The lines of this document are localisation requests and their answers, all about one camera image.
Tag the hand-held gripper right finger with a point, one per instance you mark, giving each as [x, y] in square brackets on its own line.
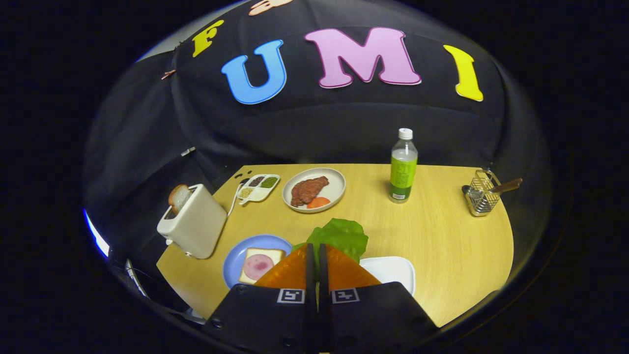
[323, 275]

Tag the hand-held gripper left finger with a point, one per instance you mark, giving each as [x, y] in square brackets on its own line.
[310, 275]

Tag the green lettuce leaf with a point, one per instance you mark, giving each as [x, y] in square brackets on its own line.
[339, 236]

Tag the toasted bread slice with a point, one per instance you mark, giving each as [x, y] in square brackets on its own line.
[179, 197]

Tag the pink ham slice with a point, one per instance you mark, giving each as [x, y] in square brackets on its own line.
[259, 267]

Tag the white bread slice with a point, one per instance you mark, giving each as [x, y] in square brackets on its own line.
[250, 255]

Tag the white rectangular plate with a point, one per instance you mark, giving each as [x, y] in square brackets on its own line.
[393, 270]

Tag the orange carrot slice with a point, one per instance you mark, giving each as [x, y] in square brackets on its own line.
[318, 202]

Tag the round blue plate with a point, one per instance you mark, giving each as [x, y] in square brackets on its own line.
[233, 263]

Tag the brown meat slice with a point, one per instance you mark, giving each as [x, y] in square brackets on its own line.
[307, 191]

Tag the round beige plate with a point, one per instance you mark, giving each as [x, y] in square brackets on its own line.
[336, 184]

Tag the white divided bean dish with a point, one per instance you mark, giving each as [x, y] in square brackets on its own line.
[258, 189]

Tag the white toaster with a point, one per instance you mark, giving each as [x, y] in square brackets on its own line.
[196, 231]

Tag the clear bottle green label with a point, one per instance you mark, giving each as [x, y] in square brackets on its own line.
[403, 172]

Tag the black backdrop cloth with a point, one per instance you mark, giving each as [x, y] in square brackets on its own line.
[344, 128]

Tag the silver cloth clip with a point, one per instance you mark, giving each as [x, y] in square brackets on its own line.
[187, 151]

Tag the red cloth clip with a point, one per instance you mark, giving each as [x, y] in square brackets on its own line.
[168, 74]

